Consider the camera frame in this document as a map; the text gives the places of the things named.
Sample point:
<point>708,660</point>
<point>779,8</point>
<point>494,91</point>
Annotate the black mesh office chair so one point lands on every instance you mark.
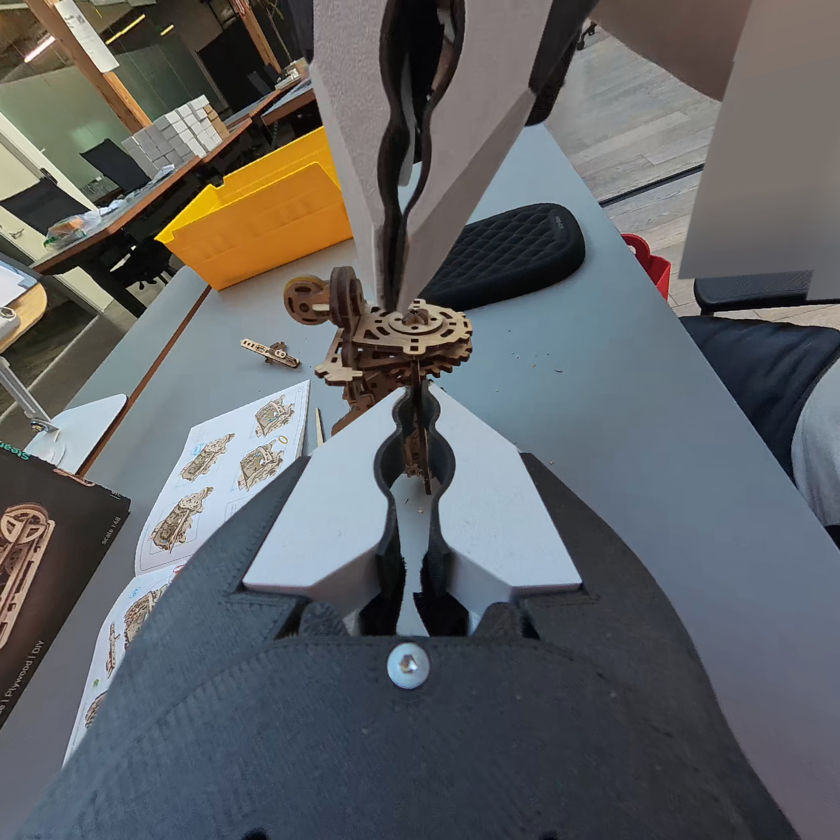
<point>754,289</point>

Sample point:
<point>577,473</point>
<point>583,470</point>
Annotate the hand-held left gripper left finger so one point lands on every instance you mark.
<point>315,525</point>

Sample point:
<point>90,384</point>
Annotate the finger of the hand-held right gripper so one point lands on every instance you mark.
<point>348,98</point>
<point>485,98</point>

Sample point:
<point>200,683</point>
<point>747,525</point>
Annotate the white stand base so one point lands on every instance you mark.
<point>85,426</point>

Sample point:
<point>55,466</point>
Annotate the red plastic bin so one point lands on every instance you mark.
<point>653,269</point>

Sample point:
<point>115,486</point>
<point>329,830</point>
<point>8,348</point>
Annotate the clear plastic bag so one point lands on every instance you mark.
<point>72,229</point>

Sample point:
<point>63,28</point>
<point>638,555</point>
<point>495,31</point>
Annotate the stack of small white boxes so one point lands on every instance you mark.
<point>170,134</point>

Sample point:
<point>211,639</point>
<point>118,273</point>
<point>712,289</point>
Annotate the person's dark trousers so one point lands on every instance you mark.
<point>754,380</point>

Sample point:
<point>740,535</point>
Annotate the yellow plastic bin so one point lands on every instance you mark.
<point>262,223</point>

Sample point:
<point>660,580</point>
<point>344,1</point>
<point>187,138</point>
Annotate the black swivel chair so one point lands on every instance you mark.
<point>141,262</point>

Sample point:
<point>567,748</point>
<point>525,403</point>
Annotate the instruction booklet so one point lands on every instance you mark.
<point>216,472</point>

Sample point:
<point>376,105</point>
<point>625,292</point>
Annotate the background brown-topped desk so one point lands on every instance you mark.
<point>131,210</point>

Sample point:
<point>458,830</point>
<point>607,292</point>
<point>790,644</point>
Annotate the large wooden gear model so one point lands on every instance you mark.
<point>367,377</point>

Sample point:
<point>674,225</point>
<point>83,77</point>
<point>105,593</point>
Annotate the pointed wooden stick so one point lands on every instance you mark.
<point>319,430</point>

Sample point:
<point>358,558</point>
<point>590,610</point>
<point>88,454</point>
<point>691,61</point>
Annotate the wooden post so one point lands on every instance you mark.
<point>85,65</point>

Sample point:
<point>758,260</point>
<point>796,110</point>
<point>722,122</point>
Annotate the person's white shirt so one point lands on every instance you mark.
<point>820,453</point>

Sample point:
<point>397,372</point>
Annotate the wooden board with instruction sheet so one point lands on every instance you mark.
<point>26,315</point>

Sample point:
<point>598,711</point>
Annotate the black puzzle box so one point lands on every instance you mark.
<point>59,590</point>

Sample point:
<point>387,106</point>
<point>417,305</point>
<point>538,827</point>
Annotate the adjacent brown-edged desk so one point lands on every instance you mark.
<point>131,354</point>

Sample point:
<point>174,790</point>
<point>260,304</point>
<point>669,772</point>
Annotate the black quilted wrist rest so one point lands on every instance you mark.
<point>525,249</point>

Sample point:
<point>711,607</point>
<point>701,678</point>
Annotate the wooden strip with crosspiece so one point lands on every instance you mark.
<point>282,358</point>

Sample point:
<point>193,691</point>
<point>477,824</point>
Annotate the round wooden gear module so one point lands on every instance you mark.
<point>420,334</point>

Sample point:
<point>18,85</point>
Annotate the background grey-topped desk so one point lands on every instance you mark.
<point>282,98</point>

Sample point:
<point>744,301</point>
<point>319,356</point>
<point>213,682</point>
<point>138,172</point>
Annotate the black chair backrest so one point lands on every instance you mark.
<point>115,164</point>

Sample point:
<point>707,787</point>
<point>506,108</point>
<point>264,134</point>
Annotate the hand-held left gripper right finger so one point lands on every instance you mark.
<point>512,525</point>

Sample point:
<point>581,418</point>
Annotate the grey desk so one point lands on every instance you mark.
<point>623,426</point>

